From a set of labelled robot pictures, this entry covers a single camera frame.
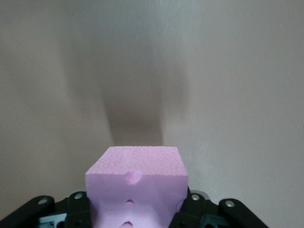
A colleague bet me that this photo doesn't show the pink foam block with notch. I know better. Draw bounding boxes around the pink foam block with notch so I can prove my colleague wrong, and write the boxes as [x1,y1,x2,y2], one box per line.
[85,146,189,228]

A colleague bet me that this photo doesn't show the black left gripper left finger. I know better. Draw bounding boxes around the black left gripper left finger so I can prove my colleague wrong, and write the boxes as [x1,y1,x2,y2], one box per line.
[0,189,97,228]

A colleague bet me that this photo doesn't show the brown table cover sheet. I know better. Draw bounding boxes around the brown table cover sheet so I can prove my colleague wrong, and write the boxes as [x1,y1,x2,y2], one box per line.
[0,0,304,228]

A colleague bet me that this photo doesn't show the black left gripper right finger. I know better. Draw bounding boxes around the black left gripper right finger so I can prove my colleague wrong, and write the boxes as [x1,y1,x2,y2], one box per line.
[170,187,271,228]

